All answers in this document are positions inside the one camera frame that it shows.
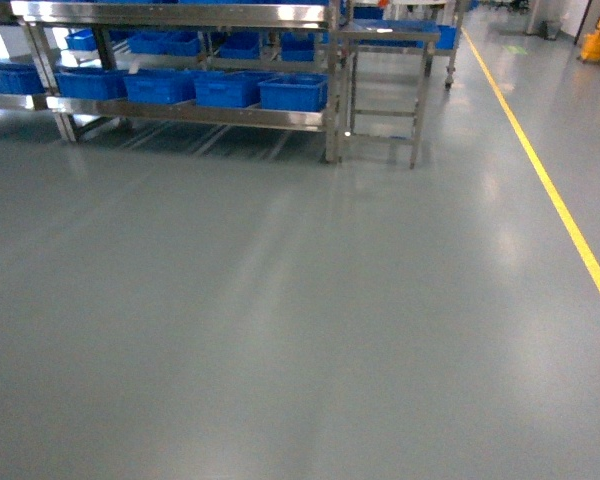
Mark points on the blue bin front right shelf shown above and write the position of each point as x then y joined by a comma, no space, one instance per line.
295,92

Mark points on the blue bin shelf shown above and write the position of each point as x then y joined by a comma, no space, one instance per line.
92,83
160,86
295,92

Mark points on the blue bin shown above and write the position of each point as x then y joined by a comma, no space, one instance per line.
230,90
20,79

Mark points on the blue bin middle shelf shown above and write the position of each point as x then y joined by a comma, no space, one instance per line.
160,86

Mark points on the blue bin left shelf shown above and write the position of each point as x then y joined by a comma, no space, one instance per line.
92,83

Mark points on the blue bin far left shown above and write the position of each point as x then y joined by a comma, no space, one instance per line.
20,79

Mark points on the stainless steel flow rack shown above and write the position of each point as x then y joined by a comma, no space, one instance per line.
76,117

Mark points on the small steel side table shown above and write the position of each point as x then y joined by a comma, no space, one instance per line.
384,83

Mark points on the yellow mop bucket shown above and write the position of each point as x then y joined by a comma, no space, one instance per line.
590,51

